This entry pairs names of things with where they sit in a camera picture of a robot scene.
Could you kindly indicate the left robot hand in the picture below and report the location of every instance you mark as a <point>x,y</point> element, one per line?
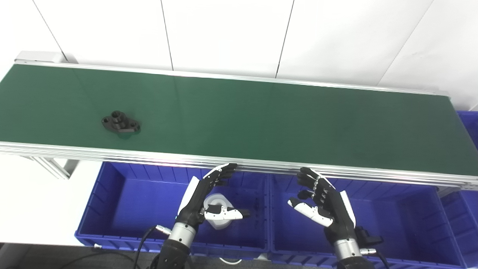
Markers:
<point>194,209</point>

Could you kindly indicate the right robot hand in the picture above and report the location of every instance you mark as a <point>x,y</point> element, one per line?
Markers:
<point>332,209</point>

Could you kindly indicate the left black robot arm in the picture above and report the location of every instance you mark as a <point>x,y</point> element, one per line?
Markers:
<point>175,248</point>

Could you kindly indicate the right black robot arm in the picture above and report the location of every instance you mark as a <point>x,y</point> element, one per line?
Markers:
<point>349,256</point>

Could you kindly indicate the white plastic part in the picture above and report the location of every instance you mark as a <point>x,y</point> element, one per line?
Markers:
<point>218,211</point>

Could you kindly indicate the blue plastic bin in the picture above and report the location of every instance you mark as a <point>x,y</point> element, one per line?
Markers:
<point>465,209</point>
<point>168,209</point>
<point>373,224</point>

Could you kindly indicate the green conveyor belt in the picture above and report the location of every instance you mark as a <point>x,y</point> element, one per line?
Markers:
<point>231,119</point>

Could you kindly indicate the black flanged metal part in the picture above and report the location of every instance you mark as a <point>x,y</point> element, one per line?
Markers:
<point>121,123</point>

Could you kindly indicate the aluminium conveyor leg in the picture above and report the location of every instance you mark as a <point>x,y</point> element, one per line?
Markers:
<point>52,166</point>

